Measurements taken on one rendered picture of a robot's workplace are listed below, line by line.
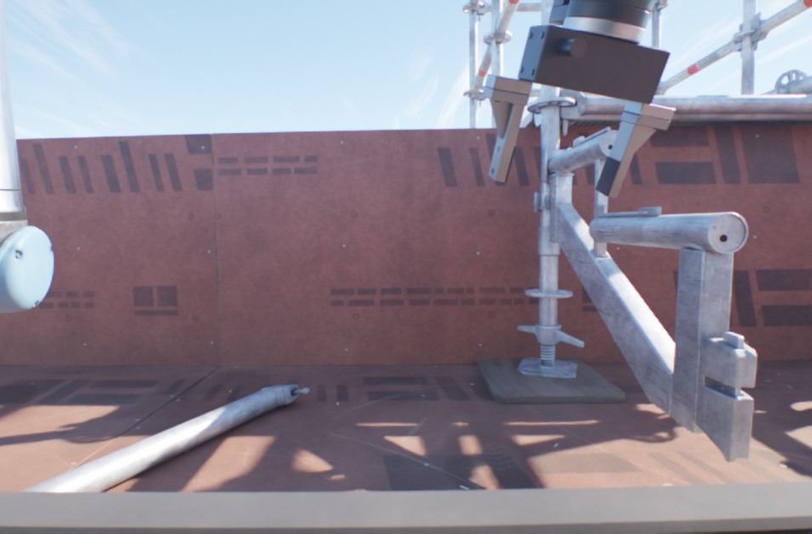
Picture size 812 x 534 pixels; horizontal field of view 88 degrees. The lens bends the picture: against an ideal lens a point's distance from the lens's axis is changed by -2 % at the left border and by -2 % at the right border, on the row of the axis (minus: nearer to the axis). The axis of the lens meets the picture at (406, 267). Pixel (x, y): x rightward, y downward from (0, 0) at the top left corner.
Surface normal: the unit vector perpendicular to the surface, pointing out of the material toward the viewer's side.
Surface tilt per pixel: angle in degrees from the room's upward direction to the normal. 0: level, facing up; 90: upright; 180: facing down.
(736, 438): 91
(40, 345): 90
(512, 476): 0
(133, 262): 90
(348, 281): 90
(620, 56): 114
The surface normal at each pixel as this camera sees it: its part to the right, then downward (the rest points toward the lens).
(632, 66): 0.11, 0.47
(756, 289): -0.02, 0.07
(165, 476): -0.01, -1.00
